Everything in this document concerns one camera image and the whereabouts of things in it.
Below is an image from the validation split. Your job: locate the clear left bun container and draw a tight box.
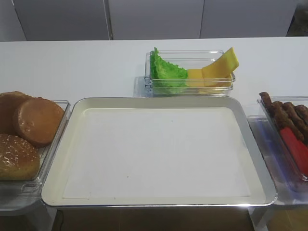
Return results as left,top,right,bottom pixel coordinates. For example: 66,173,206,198
0,100,70,198

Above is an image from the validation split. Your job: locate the sesame top bun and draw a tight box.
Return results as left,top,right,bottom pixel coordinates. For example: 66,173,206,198
0,134,40,180

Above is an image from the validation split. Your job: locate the red tomato slice left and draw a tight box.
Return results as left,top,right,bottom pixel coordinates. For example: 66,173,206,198
280,127,308,181

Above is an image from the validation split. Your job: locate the flat yellow cheese slice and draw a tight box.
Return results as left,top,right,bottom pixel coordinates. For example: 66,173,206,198
186,69,204,88

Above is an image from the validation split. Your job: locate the white metal baking tray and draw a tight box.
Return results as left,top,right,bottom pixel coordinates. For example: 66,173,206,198
41,97,277,207

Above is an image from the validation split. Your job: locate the brown meat patty middle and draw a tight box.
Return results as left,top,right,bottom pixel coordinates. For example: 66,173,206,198
282,102,307,141

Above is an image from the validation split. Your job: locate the brown bun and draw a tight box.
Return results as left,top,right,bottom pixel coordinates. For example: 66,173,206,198
13,97,64,148
0,91,33,135

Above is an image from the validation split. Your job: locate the brown bottom bun back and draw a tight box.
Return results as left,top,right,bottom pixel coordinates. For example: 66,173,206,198
0,91,33,135

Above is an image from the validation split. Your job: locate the brown bottom bun front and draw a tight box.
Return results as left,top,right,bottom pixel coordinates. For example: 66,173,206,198
13,97,64,148

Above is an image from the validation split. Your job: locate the brown meat patty right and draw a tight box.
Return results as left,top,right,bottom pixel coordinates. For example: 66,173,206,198
295,104,308,125

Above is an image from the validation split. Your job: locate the clear center vegetable container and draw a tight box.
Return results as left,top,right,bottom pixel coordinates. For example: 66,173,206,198
144,49,235,97

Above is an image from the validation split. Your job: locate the brown meat patty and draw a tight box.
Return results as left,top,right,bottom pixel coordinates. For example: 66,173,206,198
259,92,288,130
282,102,307,141
295,104,308,125

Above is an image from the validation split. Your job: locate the clear right meat container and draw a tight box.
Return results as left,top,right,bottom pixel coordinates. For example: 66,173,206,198
253,99,308,193

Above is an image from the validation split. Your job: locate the leaning yellow cheese slice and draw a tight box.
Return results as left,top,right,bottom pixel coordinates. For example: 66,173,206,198
202,47,239,87

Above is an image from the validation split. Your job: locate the brown meat patty left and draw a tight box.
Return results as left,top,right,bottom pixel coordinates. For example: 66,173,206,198
259,92,288,130

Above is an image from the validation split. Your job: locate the green lettuce leaf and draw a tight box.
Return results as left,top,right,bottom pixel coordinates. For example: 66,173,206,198
150,47,188,89

